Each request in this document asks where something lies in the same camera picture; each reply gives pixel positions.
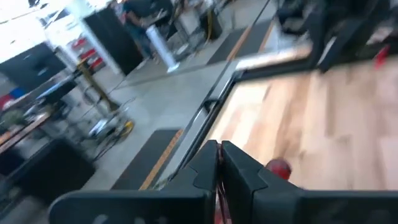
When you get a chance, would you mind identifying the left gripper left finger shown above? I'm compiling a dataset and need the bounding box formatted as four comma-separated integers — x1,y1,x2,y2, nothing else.
48,139,221,224

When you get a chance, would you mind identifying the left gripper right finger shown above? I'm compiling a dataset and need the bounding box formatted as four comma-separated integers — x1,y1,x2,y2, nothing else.
220,140,398,224

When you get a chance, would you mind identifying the black hazard-edged floor mat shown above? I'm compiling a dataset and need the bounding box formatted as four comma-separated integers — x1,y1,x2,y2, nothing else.
111,129,185,191
206,17,275,67

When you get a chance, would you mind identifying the white cylinder stand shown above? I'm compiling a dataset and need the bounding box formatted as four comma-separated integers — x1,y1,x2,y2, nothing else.
145,24,180,74

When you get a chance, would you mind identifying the tall black cabinet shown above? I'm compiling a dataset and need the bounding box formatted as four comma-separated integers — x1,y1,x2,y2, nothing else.
83,6,144,76

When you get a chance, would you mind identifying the person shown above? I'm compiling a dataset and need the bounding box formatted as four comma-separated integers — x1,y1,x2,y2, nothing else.
122,0,157,60

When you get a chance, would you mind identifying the small red tag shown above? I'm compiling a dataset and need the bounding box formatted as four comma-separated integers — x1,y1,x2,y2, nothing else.
374,44,390,70

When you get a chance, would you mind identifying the black aluminium table frame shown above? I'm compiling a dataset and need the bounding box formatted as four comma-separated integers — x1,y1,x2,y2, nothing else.
155,0,398,187

